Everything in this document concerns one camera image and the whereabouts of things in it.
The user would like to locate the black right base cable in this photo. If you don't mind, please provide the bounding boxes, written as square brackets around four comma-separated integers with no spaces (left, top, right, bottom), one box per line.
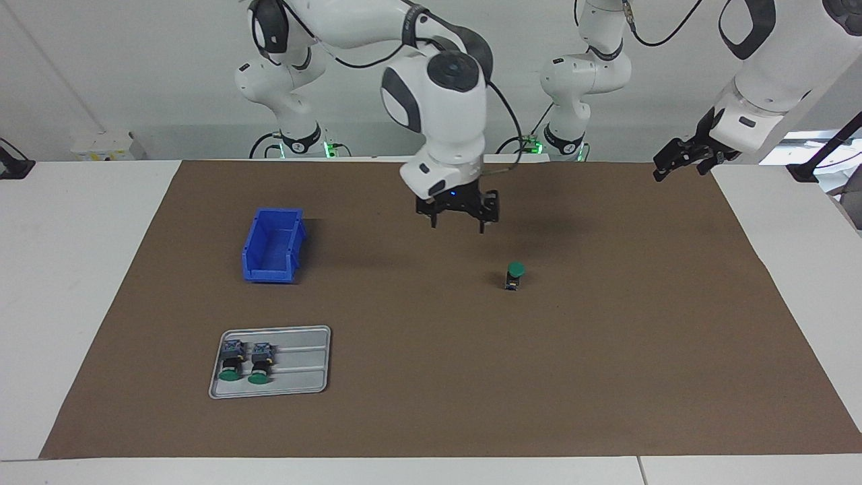
[249,131,284,159]

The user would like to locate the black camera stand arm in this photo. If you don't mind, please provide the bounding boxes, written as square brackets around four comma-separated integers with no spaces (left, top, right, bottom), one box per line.
[787,111,862,184]

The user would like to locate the grey metal tray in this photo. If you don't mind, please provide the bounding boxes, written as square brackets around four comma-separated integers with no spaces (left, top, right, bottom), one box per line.
[208,325,332,399]

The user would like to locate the black base cable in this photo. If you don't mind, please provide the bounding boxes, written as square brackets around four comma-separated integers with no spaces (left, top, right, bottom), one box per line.
[249,131,284,159]
[496,104,556,154]

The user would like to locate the blue plastic bin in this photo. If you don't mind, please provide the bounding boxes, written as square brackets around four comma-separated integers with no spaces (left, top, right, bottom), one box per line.
[241,207,308,284]

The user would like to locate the black left base cable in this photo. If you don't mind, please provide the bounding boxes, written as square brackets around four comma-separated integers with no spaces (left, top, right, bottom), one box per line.
[496,104,556,154]

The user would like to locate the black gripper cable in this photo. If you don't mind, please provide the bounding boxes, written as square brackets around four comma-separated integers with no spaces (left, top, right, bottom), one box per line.
[488,81,526,177]
[623,0,704,48]

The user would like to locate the brown table mat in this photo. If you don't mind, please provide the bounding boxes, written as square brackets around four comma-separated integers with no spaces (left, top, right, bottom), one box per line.
[39,160,862,460]

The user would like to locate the white box yellow label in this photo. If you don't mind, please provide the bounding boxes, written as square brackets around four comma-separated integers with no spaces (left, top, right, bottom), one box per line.
[71,131,147,161]

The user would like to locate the black stand base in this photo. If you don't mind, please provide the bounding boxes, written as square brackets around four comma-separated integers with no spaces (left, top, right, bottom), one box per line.
[0,138,36,180]

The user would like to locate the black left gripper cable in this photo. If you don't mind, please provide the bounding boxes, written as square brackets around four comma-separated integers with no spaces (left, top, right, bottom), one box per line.
[623,0,704,48]

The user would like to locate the grey chair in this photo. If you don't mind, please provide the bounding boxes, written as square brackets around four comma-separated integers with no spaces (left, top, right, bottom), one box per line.
[827,183,862,231]

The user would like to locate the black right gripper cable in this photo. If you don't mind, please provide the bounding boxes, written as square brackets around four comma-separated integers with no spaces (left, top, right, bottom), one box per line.
[488,81,526,177]

